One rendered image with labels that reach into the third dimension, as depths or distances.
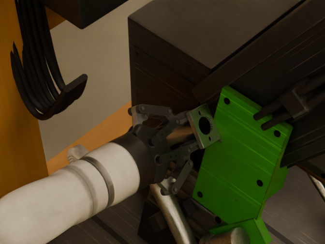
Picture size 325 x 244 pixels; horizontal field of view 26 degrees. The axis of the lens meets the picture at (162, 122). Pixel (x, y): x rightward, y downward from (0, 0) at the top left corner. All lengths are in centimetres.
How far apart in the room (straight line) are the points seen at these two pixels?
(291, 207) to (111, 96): 153
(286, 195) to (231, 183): 31
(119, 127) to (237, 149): 50
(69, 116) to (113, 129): 125
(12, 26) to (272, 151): 40
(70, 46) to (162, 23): 187
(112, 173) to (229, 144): 21
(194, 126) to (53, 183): 25
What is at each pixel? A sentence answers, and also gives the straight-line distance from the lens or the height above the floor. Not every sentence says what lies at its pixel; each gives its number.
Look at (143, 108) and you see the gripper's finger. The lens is 94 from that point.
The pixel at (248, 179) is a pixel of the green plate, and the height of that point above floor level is 117.
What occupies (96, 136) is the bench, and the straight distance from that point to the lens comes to 144.
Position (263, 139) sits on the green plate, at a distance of 96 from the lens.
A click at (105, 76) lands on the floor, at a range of 283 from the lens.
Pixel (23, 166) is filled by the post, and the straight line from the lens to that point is 120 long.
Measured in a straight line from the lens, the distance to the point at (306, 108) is 86.
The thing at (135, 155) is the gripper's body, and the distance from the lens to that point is 89.
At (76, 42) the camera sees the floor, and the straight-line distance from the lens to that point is 299.
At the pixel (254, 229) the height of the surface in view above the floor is 110.
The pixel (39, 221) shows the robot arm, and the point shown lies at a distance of 78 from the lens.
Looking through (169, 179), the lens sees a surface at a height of 120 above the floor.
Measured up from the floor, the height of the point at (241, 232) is 109.
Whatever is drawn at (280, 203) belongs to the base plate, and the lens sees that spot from 132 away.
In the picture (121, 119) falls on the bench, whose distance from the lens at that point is 147.
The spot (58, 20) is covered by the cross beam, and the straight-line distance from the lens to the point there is 121.
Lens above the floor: 196
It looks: 48 degrees down
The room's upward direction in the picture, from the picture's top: straight up
